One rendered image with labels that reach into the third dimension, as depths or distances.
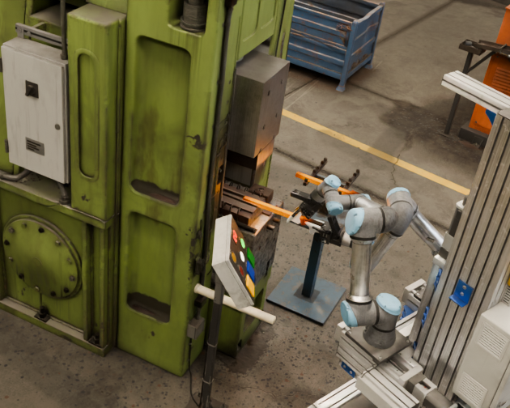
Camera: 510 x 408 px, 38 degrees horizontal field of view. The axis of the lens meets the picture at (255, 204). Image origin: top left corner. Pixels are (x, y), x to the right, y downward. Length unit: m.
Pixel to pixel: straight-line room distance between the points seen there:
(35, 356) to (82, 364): 0.27
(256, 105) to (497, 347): 1.48
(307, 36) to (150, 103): 4.27
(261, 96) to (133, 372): 1.78
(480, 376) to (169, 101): 1.80
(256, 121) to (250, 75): 0.22
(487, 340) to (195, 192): 1.44
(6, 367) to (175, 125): 1.74
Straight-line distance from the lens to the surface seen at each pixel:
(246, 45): 3.46
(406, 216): 3.56
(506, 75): 6.95
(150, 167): 3.66
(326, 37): 7.53
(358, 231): 3.24
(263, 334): 4.62
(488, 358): 3.31
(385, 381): 3.50
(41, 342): 4.52
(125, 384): 4.28
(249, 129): 3.53
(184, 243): 3.70
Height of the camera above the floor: 3.23
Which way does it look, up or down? 35 degrees down
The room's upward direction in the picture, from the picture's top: 8 degrees clockwise
